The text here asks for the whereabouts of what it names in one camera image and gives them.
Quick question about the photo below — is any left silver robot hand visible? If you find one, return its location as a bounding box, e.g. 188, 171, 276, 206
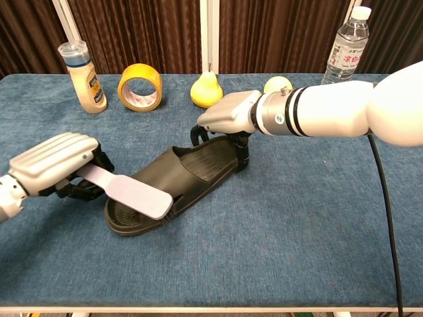
8, 131, 115, 202

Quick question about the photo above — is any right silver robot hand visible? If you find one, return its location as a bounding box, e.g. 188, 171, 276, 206
190, 90, 264, 172

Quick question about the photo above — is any black rubber slipper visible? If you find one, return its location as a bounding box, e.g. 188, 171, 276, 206
104, 135, 249, 236

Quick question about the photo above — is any grey spatula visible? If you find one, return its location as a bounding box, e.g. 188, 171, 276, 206
81, 164, 174, 221

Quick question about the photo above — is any yellow toy pear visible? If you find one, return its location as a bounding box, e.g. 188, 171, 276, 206
190, 62, 224, 109

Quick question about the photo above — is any pale yellow round fruit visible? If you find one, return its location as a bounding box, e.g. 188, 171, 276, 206
263, 76, 293, 94

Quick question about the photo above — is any beige sauce bottle clear cap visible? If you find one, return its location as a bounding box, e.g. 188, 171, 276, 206
58, 40, 108, 115

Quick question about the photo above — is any brown pleated curtain panel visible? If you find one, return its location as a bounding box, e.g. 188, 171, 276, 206
0, 0, 69, 79
219, 0, 352, 77
67, 0, 202, 75
356, 0, 423, 74

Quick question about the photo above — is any yellow tape roll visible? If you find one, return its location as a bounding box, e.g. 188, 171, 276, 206
118, 63, 163, 112

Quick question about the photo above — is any blue carpet table mat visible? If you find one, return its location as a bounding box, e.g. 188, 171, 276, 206
0, 73, 423, 310

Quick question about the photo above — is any clear plastic water bottle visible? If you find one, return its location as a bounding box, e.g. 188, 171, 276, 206
321, 5, 370, 86

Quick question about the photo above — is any white screen frame post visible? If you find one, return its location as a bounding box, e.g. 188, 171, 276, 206
52, 0, 87, 46
200, 0, 221, 74
343, 0, 364, 19

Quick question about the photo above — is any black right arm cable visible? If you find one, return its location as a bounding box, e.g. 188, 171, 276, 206
367, 133, 406, 317

